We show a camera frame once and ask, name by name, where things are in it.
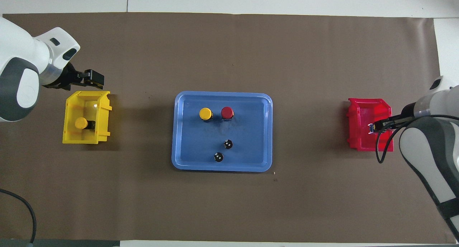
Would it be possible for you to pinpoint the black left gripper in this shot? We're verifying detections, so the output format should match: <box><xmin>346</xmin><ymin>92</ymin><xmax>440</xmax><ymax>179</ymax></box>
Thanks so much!
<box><xmin>42</xmin><ymin>62</ymin><xmax>105</xmax><ymax>91</ymax></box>

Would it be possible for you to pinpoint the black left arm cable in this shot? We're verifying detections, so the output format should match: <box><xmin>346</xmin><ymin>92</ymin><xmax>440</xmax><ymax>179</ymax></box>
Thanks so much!
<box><xmin>0</xmin><ymin>189</ymin><xmax>37</xmax><ymax>244</ymax></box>

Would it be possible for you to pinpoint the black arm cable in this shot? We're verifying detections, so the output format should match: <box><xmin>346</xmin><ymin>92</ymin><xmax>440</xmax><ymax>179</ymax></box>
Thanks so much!
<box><xmin>0</xmin><ymin>189</ymin><xmax>37</xmax><ymax>244</ymax></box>
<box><xmin>375</xmin><ymin>115</ymin><xmax>459</xmax><ymax>164</ymax></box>

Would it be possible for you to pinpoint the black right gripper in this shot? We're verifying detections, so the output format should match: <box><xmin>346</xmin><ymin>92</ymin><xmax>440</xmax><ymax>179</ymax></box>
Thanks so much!
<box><xmin>373</xmin><ymin>114</ymin><xmax>413</xmax><ymax>134</ymax></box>

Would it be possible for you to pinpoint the black velcro cable strap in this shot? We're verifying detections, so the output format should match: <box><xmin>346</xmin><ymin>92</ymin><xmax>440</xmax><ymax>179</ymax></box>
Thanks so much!
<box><xmin>438</xmin><ymin>200</ymin><xmax>459</xmax><ymax>220</ymax></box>

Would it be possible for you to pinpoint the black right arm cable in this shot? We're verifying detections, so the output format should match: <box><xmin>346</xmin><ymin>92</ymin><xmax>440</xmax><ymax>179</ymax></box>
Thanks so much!
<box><xmin>375</xmin><ymin>115</ymin><xmax>459</xmax><ymax>164</ymax></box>

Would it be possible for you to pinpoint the blue plastic tray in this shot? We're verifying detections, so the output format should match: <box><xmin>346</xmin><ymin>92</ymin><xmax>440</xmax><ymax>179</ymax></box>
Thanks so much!
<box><xmin>171</xmin><ymin>91</ymin><xmax>273</xmax><ymax>173</ymax></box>

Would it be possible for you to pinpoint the red plastic storage bin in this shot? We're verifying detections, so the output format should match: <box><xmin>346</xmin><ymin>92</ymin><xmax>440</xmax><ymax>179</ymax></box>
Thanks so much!
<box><xmin>346</xmin><ymin>98</ymin><xmax>394</xmax><ymax>152</ymax></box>

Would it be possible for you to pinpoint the brown paper table mat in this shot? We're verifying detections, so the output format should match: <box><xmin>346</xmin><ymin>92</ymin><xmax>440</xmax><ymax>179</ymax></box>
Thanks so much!
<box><xmin>0</xmin><ymin>12</ymin><xmax>456</xmax><ymax>244</ymax></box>

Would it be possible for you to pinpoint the yellow plastic storage bin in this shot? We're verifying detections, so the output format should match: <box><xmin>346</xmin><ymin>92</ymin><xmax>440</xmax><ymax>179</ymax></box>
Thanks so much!
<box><xmin>62</xmin><ymin>91</ymin><xmax>112</xmax><ymax>145</ymax></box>

